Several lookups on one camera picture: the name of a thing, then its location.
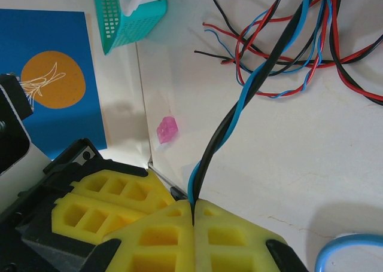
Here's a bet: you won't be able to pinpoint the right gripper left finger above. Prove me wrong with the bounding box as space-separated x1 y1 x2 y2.
82 200 197 272

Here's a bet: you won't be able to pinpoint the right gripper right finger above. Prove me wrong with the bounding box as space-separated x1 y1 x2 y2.
193 198 309 272

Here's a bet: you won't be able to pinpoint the thin blue wire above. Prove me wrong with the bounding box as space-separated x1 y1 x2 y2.
187 0 315 204
204 0 335 98

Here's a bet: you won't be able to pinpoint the thin black wire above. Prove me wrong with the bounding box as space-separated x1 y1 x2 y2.
191 0 324 227
330 0 383 107

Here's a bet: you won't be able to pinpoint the red black twisted wires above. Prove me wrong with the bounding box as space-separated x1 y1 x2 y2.
193 0 383 68

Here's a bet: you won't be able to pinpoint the tangle of red black wires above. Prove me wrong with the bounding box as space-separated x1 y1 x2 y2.
221 0 383 68

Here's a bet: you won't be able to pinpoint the thin red wire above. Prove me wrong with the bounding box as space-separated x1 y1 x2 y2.
326 0 383 104
202 0 339 98

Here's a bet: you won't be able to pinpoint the small pink plastic block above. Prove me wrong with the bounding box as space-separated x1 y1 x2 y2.
156 116 179 144

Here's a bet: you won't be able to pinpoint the blue tube stethoscope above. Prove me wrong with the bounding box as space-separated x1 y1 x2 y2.
314 234 383 272

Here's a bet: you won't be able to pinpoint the green plastic mesh basket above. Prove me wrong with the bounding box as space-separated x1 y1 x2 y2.
91 0 167 56

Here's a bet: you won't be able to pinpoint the blue poster large orange circle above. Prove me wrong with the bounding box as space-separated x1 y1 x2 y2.
0 8 108 161

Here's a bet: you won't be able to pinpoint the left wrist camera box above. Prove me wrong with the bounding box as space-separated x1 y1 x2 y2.
0 73 53 177

